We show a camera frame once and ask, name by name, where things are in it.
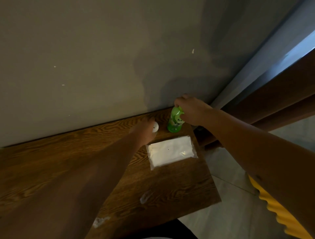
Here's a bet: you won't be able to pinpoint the person's left hand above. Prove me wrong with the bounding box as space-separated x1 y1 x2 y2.
128 118 156 148

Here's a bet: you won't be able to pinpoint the person's right hand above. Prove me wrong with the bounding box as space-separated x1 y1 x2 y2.
174 93 213 126

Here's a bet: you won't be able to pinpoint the green drink bottle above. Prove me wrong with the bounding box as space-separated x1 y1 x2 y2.
167 106 185 133

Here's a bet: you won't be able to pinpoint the clear-wrapped white tissue pack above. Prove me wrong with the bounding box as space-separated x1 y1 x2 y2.
145 135 198 171

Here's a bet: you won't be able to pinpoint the person's right forearm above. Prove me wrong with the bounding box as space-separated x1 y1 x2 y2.
201 108 315 237

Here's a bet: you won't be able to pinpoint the person's left forearm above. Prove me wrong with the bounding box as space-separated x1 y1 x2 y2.
0 138 147 239

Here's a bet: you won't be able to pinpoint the brown curtain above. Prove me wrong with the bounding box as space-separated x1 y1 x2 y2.
194 48 315 151

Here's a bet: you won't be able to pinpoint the black shorts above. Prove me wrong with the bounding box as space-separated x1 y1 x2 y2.
123 219 199 239

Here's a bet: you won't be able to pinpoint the yellow pleated fabric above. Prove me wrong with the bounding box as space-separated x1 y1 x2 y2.
248 173 313 239

